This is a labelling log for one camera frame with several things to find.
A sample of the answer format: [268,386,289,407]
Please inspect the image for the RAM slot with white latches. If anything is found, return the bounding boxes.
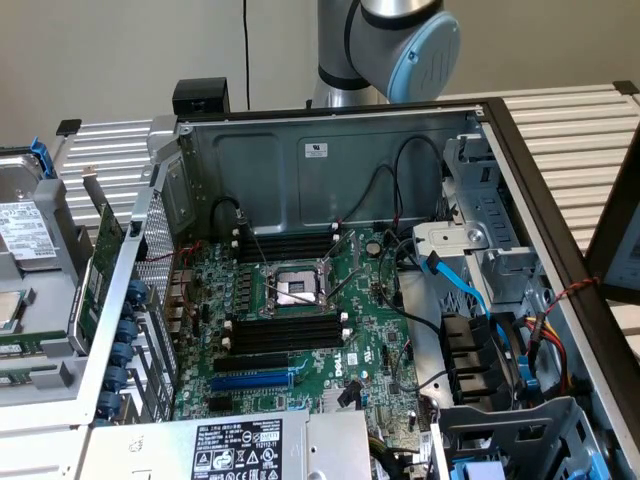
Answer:
[220,328,351,352]
[230,231,342,253]
[230,221,341,240]
[222,310,350,334]

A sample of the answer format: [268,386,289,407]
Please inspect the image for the silver socket cover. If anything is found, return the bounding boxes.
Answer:
[318,229,362,294]

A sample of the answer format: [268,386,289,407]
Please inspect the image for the CPU socket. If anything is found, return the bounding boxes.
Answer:
[262,259,337,319]

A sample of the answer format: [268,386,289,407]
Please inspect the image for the thin metal locking lever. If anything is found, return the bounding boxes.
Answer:
[248,227,275,274]
[263,282,337,307]

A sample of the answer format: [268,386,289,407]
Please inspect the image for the grey metal PC case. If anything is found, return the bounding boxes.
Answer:
[74,97,640,480]

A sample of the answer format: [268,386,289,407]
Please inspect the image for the white case sticker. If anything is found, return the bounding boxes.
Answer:
[298,141,331,160]

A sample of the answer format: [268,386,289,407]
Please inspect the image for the green motherboard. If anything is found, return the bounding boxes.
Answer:
[169,227,436,454]

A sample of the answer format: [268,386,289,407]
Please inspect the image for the silver metal disk bay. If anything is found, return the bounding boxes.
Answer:
[412,134,549,321]

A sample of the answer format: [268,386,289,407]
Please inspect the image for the long black expansion slot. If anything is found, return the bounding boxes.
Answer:
[213,352,290,375]

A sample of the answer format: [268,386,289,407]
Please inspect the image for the blue expansion slot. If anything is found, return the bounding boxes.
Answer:
[209,372,295,395]

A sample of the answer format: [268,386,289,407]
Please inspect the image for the silver chipset heatsink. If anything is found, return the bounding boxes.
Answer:
[322,387,364,414]

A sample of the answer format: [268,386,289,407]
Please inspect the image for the black plastic fan shroud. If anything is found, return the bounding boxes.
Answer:
[439,312,529,406]

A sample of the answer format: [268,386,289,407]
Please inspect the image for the black box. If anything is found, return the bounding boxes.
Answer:
[172,77,231,115]

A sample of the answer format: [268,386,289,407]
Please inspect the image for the green graphics card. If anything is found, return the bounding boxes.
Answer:
[67,164,129,354]

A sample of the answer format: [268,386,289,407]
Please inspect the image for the grey metal drive cage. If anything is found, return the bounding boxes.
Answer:
[429,397,606,480]

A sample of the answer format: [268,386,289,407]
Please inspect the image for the silver power supply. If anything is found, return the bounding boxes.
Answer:
[82,409,371,480]

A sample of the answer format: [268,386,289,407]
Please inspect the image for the grey parts rack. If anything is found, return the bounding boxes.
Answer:
[0,144,101,406]

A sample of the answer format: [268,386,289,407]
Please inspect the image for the blue drive caddy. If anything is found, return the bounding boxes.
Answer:
[452,459,506,480]

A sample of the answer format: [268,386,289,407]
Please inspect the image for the blue disk latch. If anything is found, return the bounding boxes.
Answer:
[29,137,55,180]

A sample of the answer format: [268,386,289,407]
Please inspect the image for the silver hard disk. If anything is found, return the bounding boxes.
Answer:
[0,152,61,274]

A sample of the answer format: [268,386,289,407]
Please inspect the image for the silver CPU chip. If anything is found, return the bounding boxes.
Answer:
[0,288,26,335]

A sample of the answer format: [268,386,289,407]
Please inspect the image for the thick black wire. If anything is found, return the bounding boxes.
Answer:
[375,227,446,336]

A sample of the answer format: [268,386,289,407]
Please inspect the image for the black looped wire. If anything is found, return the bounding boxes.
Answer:
[211,196,250,237]

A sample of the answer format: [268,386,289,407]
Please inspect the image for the thin black wire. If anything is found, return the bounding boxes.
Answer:
[339,164,401,226]
[389,337,454,401]
[393,135,447,226]

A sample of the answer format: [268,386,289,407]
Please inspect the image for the red black twisted wire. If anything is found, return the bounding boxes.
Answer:
[544,276,601,309]
[149,239,206,321]

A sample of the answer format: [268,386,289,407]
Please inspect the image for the blue flat data wire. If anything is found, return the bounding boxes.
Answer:
[422,251,539,401]

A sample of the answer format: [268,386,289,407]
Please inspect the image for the black wire with plug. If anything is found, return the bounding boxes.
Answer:
[338,378,362,410]

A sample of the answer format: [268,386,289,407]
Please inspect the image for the black wall cable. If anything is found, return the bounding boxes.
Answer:
[242,0,251,111]

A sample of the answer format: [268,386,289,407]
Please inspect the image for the yellow black wire bundle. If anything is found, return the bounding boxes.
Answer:
[368,433,404,480]

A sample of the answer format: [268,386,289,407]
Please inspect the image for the coloured power wire bundle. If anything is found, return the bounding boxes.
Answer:
[522,312,574,396]

